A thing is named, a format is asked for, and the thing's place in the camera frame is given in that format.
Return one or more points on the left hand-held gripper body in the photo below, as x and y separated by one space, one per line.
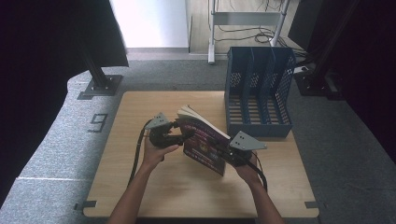
162 137

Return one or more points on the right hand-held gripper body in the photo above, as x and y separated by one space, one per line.
244 149

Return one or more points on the purple cover magazine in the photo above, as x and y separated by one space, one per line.
202 146

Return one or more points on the blue plastic file rack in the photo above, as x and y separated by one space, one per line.
258 102

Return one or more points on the person's left hand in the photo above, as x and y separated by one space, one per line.
154 157

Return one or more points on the person's right hand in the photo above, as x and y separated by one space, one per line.
247 174

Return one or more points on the grey tape strip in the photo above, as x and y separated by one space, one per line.
85 204
313 204

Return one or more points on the white power strip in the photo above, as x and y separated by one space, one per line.
301 69

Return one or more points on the grey metal stand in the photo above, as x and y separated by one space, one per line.
246 18

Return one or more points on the dark curtain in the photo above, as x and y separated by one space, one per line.
367 77
46 62

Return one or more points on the black post with base plate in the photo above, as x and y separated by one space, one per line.
101 84
314 82

